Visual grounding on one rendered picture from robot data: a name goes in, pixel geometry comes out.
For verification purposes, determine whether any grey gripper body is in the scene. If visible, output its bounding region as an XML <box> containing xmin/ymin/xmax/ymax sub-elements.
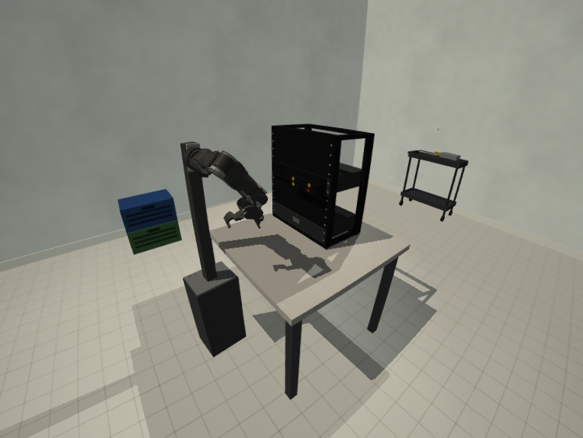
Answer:
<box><xmin>237</xmin><ymin>197</ymin><xmax>263</xmax><ymax>220</ymax></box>

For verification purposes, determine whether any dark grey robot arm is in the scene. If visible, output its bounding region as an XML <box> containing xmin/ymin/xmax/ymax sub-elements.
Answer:
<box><xmin>184</xmin><ymin>143</ymin><xmax>268</xmax><ymax>208</ymax></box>

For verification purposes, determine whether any black server rack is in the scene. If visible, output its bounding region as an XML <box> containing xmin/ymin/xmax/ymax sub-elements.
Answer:
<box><xmin>272</xmin><ymin>124</ymin><xmax>375</xmax><ymax>250</ymax></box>

